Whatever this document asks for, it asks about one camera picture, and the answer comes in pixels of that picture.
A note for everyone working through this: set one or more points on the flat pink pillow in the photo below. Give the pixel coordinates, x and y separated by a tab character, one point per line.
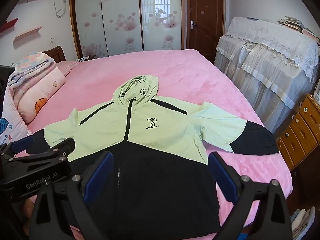
70	67

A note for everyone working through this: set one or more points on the green and black hooded jacket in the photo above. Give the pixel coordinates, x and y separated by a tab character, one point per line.
160	130

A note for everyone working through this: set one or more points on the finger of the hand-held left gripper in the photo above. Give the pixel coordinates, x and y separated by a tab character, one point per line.
62	150
23	143

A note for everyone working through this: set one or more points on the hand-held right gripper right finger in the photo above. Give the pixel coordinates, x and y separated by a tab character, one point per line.
222	177

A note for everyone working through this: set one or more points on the stack of books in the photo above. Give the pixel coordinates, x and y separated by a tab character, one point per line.
297	26

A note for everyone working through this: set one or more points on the pink wall shelf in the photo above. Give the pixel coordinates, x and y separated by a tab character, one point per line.
27	33

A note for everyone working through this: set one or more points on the pink pillow with blue print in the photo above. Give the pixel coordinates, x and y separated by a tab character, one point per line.
12	115

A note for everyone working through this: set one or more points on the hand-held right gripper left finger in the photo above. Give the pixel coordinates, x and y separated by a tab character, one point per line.
97	177

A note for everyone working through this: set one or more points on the floral sliding door wardrobe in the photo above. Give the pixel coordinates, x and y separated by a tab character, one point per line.
120	17

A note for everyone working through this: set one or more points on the wooden drawer cabinet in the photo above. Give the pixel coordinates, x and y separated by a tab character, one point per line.
300	135

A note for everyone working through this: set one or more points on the brown wooden door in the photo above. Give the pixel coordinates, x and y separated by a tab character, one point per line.
207	35

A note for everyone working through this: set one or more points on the printed paper packet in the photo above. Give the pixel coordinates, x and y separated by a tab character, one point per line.
85	58

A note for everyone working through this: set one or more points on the pink quilt with flower print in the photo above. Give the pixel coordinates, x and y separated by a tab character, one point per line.
40	90

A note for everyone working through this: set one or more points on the stack of folded cloths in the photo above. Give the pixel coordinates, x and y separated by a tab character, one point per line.
303	220

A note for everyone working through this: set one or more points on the folded floral quilt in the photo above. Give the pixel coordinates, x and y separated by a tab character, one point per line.
30	65

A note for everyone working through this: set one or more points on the dark wooden headboard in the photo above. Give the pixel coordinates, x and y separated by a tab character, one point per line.
56	53

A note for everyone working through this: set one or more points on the pink plush bed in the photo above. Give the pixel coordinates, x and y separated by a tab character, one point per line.
200	80

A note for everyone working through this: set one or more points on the red wall shelf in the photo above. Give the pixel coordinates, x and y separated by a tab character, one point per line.
8	25

